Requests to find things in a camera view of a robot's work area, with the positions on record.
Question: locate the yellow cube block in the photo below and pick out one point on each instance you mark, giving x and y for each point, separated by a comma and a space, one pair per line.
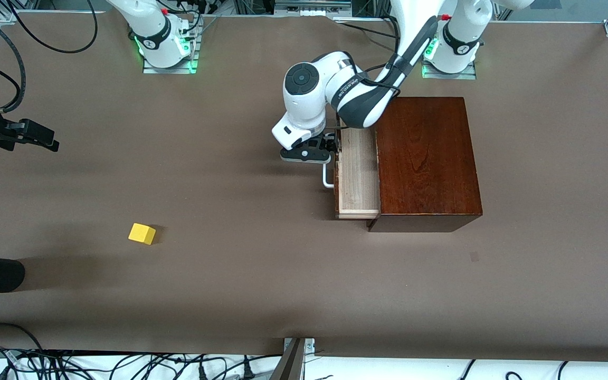
141, 233

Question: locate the grey device with ports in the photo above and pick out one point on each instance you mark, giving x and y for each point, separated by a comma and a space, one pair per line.
293, 5

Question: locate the dark brown wooden cabinet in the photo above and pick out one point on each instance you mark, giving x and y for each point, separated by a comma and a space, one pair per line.
430, 158

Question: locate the brown table cover sheet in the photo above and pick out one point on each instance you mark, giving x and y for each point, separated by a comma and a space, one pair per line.
283, 274

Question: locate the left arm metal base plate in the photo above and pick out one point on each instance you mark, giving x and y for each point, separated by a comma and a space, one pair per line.
449, 76

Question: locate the aluminium camera post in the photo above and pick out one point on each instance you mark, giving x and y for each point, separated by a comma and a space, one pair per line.
291, 364

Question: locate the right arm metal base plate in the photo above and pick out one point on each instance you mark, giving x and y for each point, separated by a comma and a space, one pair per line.
172, 70

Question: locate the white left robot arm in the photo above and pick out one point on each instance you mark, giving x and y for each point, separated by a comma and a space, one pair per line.
304, 113

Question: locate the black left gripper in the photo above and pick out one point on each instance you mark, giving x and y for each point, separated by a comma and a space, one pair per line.
329, 142

